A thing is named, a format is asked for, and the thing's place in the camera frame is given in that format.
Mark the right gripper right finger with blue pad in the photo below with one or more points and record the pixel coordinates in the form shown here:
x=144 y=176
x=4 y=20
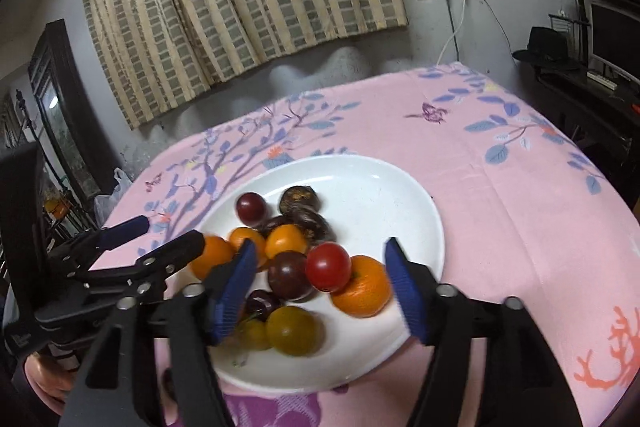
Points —
x=523 y=383

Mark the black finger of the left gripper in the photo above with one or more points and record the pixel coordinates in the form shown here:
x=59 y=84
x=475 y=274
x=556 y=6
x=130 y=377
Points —
x=148 y=273

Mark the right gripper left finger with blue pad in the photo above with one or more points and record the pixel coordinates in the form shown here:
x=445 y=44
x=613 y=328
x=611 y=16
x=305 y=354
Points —
x=117 y=386

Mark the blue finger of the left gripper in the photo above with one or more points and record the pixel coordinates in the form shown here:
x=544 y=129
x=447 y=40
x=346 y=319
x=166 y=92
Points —
x=125 y=232

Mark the dark cherry with stem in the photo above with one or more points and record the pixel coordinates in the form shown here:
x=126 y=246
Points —
x=260 y=304

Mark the large dark purple tomato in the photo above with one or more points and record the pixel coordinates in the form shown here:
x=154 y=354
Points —
x=286 y=276

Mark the dark wrinkled fruit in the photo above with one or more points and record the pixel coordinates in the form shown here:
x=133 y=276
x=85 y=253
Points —
x=268 y=226
x=316 y=229
x=298 y=196

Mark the green-orange mandarin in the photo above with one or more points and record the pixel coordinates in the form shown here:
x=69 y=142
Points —
x=293 y=331

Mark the dark wrinkled fruit top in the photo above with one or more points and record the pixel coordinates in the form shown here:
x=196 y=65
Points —
x=298 y=196

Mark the large orange mandarin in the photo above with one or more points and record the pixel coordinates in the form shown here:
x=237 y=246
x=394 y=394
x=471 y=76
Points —
x=368 y=290

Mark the red cherry tomato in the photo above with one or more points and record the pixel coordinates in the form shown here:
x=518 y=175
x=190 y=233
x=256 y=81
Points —
x=328 y=267

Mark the person's left hand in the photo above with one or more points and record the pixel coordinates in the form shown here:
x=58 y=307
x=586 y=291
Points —
x=50 y=381

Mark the dark framed picture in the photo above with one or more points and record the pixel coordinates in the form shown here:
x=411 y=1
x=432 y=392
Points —
x=71 y=125

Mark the pink deer-print tablecloth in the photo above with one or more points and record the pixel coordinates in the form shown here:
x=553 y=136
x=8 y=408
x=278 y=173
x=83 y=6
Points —
x=524 y=212

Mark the white oval plate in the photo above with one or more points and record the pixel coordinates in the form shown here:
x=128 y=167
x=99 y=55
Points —
x=366 y=201

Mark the black hat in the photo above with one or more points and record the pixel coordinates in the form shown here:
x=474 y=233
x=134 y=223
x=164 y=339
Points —
x=546 y=47

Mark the computer monitor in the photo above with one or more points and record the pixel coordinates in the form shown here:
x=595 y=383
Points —
x=612 y=36

